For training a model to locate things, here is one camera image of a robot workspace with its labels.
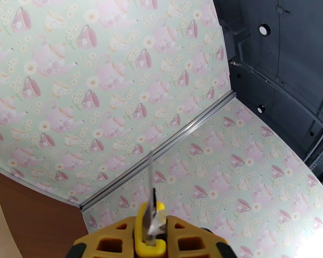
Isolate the yellow and black utility knife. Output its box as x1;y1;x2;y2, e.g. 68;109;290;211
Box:
133;150;168;258

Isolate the aluminium frame post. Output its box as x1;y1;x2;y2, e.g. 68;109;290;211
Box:
79;90;237;212

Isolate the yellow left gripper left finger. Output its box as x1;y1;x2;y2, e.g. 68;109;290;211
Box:
65;215;137;258

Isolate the brown cardboard express box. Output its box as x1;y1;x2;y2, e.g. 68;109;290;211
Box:
0;187;24;258

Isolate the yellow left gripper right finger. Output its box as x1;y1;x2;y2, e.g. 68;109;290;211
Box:
165;215;232;258

